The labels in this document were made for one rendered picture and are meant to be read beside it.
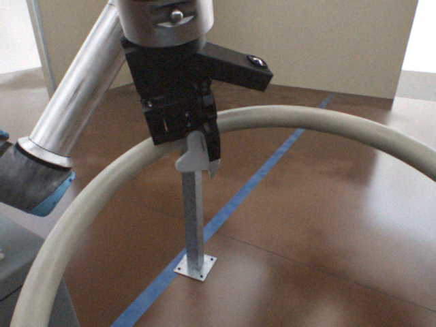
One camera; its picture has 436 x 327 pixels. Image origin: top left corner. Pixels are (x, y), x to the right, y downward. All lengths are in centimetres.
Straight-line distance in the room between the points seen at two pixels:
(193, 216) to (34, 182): 100
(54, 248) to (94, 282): 170
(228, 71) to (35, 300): 29
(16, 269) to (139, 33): 76
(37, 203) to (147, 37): 69
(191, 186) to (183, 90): 127
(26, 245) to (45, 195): 17
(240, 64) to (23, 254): 79
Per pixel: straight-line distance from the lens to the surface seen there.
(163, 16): 29
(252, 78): 37
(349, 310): 192
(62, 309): 113
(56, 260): 35
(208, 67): 35
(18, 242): 103
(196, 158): 41
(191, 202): 166
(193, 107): 35
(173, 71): 35
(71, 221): 36
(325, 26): 619
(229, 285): 191
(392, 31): 606
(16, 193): 92
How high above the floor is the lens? 143
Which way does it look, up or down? 27 degrees down
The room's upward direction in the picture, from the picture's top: straight up
